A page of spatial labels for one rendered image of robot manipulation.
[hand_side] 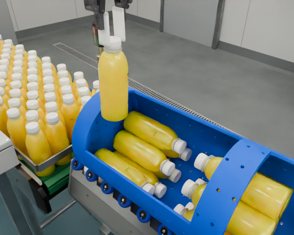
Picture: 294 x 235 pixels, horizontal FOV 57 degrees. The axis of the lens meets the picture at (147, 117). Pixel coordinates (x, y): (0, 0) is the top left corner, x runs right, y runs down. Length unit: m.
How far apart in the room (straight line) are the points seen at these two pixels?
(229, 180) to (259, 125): 2.37
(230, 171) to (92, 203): 0.54
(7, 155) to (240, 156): 0.66
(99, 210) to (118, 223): 0.09
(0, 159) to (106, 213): 0.36
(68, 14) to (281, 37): 3.72
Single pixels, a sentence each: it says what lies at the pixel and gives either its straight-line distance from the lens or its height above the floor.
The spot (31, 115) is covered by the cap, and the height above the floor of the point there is 1.10.
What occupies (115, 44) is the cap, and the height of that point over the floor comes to 1.41.
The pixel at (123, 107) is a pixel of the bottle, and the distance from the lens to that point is 0.67.
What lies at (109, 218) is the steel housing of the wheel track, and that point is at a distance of 0.92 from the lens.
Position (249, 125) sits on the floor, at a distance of 2.88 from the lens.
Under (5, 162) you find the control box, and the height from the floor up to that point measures 1.03.
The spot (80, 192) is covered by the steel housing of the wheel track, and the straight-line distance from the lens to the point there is 1.00.
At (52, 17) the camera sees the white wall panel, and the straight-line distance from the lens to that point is 5.54.
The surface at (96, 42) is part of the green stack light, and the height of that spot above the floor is 1.18.
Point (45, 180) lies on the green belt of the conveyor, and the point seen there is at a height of 0.90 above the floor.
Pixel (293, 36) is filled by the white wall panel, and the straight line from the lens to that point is 4.04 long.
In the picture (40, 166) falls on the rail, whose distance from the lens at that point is 0.97.
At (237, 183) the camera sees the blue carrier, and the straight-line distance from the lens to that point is 0.56.
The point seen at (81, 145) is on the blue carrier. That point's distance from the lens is 0.76.
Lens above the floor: 1.62
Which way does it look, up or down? 35 degrees down
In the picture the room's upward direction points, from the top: straight up
